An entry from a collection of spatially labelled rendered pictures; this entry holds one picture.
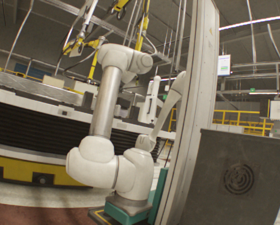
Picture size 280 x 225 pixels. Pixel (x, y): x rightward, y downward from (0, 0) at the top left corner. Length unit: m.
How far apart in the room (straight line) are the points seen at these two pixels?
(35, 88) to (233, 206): 1.43
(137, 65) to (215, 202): 0.75
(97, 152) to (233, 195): 0.53
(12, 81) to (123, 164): 1.08
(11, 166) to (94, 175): 1.21
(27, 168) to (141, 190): 1.27
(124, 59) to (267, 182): 0.84
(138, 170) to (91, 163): 0.19
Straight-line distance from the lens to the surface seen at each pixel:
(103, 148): 0.71
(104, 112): 0.77
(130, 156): 0.73
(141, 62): 0.93
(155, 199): 0.84
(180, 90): 1.23
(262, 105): 3.02
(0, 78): 1.46
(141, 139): 1.22
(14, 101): 1.22
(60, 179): 1.87
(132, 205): 0.78
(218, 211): 0.62
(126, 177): 0.72
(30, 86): 1.44
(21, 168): 1.78
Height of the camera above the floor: 0.80
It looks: 6 degrees up
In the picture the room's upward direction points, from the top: 11 degrees clockwise
